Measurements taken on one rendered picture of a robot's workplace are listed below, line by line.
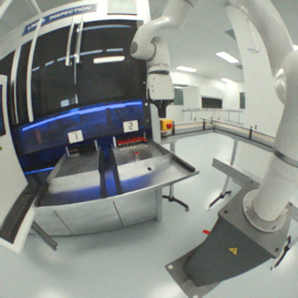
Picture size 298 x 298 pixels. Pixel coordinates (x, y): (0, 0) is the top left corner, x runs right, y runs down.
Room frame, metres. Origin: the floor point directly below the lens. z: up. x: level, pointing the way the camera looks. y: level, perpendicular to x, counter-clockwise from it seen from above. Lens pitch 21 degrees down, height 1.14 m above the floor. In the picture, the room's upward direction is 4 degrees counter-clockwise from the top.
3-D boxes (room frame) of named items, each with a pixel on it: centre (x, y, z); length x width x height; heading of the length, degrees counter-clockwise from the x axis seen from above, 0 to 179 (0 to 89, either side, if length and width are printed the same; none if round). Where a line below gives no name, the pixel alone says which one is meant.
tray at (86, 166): (0.51, 0.39, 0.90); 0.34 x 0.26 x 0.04; 19
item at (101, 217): (0.90, 1.05, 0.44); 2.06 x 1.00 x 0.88; 109
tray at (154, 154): (0.62, 0.07, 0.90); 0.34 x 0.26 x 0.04; 20
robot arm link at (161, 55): (0.46, -0.06, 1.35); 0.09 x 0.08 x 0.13; 130
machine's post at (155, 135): (0.79, -0.05, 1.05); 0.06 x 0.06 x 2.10; 19
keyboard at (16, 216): (0.14, 0.66, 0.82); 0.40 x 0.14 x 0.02; 14
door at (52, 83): (0.54, 0.61, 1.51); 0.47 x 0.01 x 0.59; 109
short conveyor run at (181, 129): (1.04, -0.35, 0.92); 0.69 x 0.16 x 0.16; 109
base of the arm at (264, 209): (0.11, -0.35, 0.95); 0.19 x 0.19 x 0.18
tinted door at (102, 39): (0.69, 0.18, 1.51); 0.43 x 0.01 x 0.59; 109
